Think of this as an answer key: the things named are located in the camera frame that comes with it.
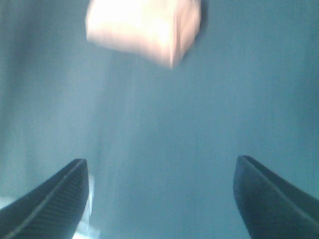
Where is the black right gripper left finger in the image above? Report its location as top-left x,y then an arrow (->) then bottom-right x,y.
0,159 -> 89,239

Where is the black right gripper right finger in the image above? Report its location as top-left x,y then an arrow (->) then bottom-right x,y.
233,155 -> 319,239

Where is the brown towel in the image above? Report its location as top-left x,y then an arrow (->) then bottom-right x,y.
85,0 -> 201,68

